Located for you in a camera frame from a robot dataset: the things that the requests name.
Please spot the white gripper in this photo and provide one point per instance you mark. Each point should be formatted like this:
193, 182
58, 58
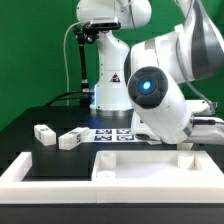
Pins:
173, 122

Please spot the white desk tabletop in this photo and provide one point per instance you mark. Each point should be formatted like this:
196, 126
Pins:
170, 167

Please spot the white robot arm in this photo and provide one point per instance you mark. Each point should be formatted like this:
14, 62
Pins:
145, 78

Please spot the marker tag sheet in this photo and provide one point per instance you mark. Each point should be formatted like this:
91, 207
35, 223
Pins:
110, 136

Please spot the white U-shaped fence frame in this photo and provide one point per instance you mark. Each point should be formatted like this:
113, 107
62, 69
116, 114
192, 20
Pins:
15, 190

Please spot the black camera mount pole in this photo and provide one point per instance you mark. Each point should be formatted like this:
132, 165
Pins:
87, 93

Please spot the black camera on mount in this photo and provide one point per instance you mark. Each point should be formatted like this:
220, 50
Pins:
95, 28

